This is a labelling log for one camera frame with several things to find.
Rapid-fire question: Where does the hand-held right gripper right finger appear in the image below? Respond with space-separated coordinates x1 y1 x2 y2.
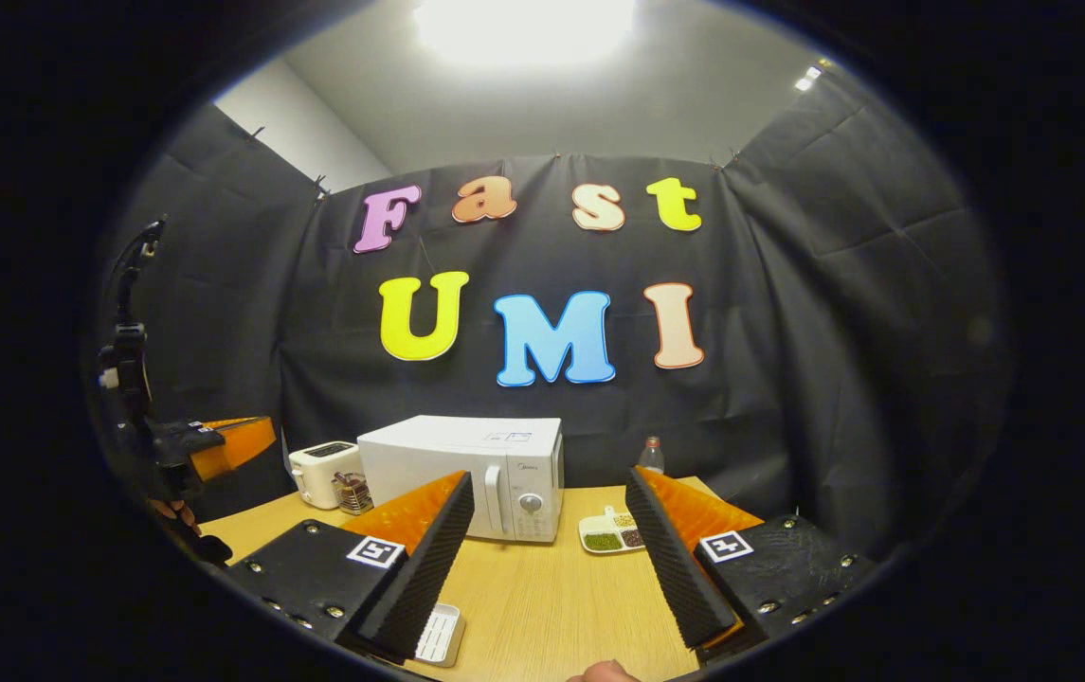
624 466 879 655

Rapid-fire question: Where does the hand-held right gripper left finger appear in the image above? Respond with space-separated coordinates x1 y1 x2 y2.
225 471 475 664

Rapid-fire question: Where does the white microwave oven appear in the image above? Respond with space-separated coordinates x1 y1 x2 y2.
357 415 565 544

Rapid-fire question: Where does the small white plastic tray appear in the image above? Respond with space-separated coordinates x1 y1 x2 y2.
412 603 465 668

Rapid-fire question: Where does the white divided dish of beans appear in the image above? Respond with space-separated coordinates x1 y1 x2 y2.
579 506 647 555

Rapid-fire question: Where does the white toaster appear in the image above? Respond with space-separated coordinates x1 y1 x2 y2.
288 441 365 511

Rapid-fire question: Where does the black backdrop cloth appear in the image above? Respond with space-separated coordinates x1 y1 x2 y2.
87 71 1017 560

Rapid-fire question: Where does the large ceiling light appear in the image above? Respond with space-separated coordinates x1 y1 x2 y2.
412 0 638 67

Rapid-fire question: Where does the metal wire basket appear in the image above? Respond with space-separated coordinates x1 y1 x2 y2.
332 471 374 515

